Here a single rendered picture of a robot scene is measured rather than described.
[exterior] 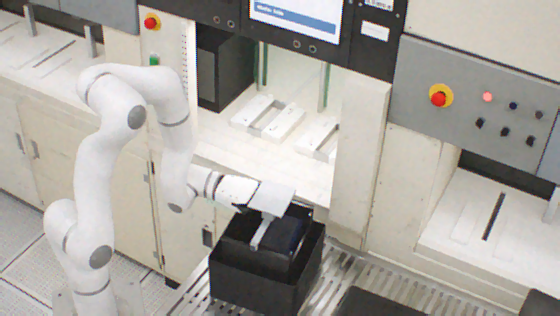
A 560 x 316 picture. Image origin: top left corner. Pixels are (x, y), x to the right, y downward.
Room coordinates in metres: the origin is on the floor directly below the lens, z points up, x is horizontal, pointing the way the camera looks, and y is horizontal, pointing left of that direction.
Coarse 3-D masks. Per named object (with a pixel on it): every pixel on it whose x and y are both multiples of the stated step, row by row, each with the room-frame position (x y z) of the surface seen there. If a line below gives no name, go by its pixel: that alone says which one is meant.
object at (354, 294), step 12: (348, 288) 1.26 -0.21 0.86; (360, 288) 1.26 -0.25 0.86; (348, 300) 1.21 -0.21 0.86; (360, 300) 1.21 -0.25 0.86; (372, 300) 1.21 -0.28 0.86; (384, 300) 1.22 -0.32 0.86; (336, 312) 1.16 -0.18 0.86; (348, 312) 1.17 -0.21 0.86; (360, 312) 1.17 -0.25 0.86; (372, 312) 1.17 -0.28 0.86; (384, 312) 1.17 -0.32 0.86; (396, 312) 1.17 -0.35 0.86; (408, 312) 1.17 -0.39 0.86; (420, 312) 1.18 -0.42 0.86
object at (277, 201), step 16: (256, 192) 1.37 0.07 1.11; (272, 192) 1.38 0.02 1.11; (288, 192) 1.38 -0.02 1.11; (256, 208) 1.31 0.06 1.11; (272, 208) 1.31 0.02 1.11; (288, 208) 1.45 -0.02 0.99; (304, 208) 1.43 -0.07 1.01; (240, 224) 1.41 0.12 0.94; (256, 224) 1.47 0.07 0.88; (304, 224) 1.42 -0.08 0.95; (224, 240) 1.28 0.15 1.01; (240, 240) 1.28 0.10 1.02; (256, 240) 1.26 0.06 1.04; (304, 240) 1.37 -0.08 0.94; (224, 256) 1.29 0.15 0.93; (240, 256) 1.27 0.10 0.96; (256, 256) 1.26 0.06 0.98; (272, 256) 1.23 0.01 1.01; (288, 256) 1.23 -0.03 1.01; (304, 256) 1.40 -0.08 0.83; (256, 272) 1.26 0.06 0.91; (272, 272) 1.24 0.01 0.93; (288, 272) 1.24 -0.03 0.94
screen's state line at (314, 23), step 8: (256, 8) 1.71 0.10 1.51; (264, 8) 1.70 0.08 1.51; (272, 8) 1.69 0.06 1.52; (280, 8) 1.68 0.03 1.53; (280, 16) 1.68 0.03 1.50; (288, 16) 1.67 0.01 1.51; (296, 16) 1.66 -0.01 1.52; (304, 16) 1.64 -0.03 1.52; (304, 24) 1.64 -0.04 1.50; (312, 24) 1.63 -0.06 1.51; (320, 24) 1.62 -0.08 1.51; (328, 24) 1.61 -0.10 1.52; (328, 32) 1.61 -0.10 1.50
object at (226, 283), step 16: (320, 224) 1.45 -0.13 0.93; (320, 240) 1.39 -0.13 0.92; (208, 256) 1.28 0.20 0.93; (320, 256) 1.42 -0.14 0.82; (224, 272) 1.25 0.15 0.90; (240, 272) 1.24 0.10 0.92; (304, 272) 1.25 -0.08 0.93; (224, 288) 1.26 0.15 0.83; (240, 288) 1.24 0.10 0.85; (256, 288) 1.22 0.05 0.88; (272, 288) 1.21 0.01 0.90; (288, 288) 1.19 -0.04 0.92; (304, 288) 1.27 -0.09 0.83; (240, 304) 1.24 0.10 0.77; (256, 304) 1.22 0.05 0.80; (272, 304) 1.21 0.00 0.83; (288, 304) 1.19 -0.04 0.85
